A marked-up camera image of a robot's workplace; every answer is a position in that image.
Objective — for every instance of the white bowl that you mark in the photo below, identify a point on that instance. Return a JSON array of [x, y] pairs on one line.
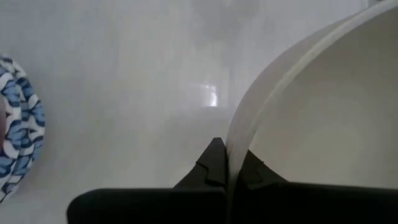
[[326, 93]]

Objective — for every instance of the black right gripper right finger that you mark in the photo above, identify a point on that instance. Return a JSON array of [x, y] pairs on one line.
[[311, 205]]

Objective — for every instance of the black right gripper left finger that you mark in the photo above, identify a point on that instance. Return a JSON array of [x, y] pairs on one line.
[[140, 207]]

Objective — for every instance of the blue patterned paper plate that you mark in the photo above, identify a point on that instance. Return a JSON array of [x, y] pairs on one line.
[[29, 112]]

